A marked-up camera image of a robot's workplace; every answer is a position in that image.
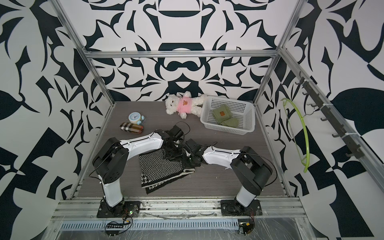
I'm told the houndstooth black white garment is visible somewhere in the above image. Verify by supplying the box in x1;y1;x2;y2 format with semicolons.
139;149;196;194

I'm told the green knitted scarf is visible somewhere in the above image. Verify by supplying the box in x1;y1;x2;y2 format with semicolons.
221;117;239;128
212;104;233;124

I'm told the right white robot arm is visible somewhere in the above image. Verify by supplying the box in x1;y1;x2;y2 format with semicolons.
183;139;276;217

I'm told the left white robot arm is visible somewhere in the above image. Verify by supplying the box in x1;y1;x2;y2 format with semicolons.
92;127;195;218

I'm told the white plastic basket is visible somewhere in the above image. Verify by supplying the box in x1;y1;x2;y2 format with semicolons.
200;96;256;135

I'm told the plaid beige pouch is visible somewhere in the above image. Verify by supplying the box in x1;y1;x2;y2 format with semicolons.
120;122;144;134

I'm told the white teddy bear pink shirt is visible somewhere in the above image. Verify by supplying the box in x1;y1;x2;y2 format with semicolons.
165;91;207;119

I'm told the small blue alarm clock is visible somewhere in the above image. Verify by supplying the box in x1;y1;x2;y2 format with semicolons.
129;112;146;125

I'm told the green plastic hanger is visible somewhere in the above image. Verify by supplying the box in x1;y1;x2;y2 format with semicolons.
281;98;311;173

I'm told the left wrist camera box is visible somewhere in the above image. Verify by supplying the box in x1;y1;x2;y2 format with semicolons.
168;125;184;142

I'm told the white slotted cable duct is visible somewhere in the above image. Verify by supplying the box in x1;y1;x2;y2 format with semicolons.
60;219;239;231

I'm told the aluminium frame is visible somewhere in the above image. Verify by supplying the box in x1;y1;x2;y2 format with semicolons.
47;0;384;208

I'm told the black wall hook rail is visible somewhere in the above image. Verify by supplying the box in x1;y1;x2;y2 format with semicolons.
297;71;365;159

